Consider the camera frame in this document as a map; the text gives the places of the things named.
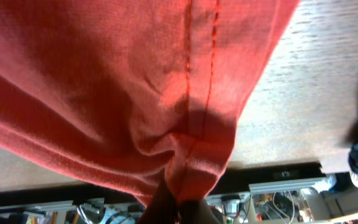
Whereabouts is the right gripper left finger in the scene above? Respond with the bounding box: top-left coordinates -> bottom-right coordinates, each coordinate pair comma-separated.
137,180 -> 178,224

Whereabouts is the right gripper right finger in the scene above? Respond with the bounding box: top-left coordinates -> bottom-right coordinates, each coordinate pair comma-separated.
179,200 -> 220,224

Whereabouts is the orange printed t-shirt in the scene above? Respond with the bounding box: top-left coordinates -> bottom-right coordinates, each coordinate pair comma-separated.
0,0 -> 298,204

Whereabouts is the aluminium frame rail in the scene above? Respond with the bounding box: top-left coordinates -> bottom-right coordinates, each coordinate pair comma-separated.
0,177 -> 312,207

